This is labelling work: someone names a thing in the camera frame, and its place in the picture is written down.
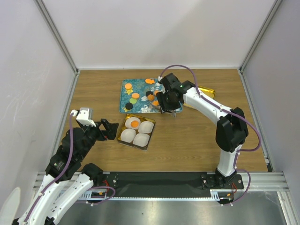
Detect teal floral serving tray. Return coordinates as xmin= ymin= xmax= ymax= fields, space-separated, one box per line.
xmin=119 ymin=78 xmax=183 ymax=114

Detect white cable duct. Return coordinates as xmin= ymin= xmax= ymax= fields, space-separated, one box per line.
xmin=78 ymin=189 xmax=108 ymax=201
xmin=210 ymin=189 xmax=237 ymax=201

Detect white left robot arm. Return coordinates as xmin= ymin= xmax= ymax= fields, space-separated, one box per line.
xmin=12 ymin=119 xmax=119 ymax=225

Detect aluminium frame post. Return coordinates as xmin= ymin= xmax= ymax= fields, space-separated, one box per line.
xmin=238 ymin=0 xmax=283 ymax=73
xmin=34 ymin=0 xmax=80 ymax=75

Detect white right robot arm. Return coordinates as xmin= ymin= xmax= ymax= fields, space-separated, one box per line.
xmin=157 ymin=73 xmax=248 ymax=188

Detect metal tongs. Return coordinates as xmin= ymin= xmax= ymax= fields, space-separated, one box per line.
xmin=149 ymin=101 xmax=176 ymax=118

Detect aluminium frame post right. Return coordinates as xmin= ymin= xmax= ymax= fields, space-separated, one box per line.
xmin=238 ymin=0 xmax=283 ymax=73

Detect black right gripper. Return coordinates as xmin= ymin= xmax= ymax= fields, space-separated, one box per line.
xmin=156 ymin=90 xmax=180 ymax=114

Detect black round cookie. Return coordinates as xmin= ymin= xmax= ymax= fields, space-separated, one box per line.
xmin=146 ymin=91 xmax=153 ymax=96
xmin=125 ymin=103 xmax=133 ymax=110

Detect orange waffle cookie centre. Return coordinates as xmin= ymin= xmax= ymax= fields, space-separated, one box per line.
xmin=147 ymin=94 xmax=155 ymax=101

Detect aluminium frame post left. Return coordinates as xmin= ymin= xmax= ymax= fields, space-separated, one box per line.
xmin=34 ymin=0 xmax=80 ymax=75

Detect gold tin lid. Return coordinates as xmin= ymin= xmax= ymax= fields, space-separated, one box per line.
xmin=183 ymin=86 xmax=216 ymax=109

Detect white cable duct right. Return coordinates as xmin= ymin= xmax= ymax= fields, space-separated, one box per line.
xmin=210 ymin=189 xmax=237 ymax=201

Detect orange round cookie bottom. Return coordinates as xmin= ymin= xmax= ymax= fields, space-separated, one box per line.
xmin=130 ymin=120 xmax=139 ymax=128

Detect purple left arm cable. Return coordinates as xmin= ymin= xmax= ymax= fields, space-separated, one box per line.
xmin=21 ymin=110 xmax=116 ymax=225

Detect white paper cup bottom-left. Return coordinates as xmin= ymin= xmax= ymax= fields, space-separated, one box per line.
xmin=120 ymin=128 xmax=136 ymax=143

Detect black round cookie centre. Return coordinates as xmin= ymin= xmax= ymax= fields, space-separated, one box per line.
xmin=146 ymin=91 xmax=153 ymax=96

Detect white paper cup top-right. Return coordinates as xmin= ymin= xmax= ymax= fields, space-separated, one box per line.
xmin=138 ymin=121 xmax=154 ymax=134

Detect orange fish cookie top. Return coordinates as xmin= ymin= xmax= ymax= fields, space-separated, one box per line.
xmin=145 ymin=78 xmax=155 ymax=85

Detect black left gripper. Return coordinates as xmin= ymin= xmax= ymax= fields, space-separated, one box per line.
xmin=78 ymin=118 xmax=119 ymax=159

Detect white paper cup top-left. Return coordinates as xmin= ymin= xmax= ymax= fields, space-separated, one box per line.
xmin=125 ymin=117 xmax=141 ymax=130

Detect gold cookie tin box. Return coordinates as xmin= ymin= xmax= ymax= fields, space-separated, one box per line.
xmin=117 ymin=114 xmax=156 ymax=151

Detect green round cookie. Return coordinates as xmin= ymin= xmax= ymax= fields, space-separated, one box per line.
xmin=151 ymin=101 xmax=159 ymax=106
xmin=129 ymin=98 xmax=137 ymax=105

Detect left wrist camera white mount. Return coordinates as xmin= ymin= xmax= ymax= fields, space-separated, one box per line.
xmin=76 ymin=107 xmax=96 ymax=127

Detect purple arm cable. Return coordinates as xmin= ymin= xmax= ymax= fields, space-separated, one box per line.
xmin=21 ymin=110 xmax=116 ymax=225
xmin=159 ymin=64 xmax=262 ymax=207

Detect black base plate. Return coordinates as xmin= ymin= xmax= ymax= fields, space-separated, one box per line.
xmin=104 ymin=172 xmax=244 ymax=198

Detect orange round cookie top-left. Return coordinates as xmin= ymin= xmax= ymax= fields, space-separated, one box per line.
xmin=124 ymin=83 xmax=132 ymax=90

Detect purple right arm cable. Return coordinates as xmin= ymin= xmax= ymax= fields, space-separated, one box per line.
xmin=159 ymin=64 xmax=262 ymax=207

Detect black round cookie left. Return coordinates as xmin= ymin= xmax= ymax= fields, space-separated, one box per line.
xmin=125 ymin=103 xmax=133 ymax=110

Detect white cable duct left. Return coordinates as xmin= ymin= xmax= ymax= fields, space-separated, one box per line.
xmin=78 ymin=189 xmax=108 ymax=201

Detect orange round cookie left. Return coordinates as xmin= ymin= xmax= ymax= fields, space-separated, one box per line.
xmin=132 ymin=93 xmax=140 ymax=99

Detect white paper cup bottom-right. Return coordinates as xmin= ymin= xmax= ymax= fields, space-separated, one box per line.
xmin=133 ymin=133 xmax=150 ymax=147

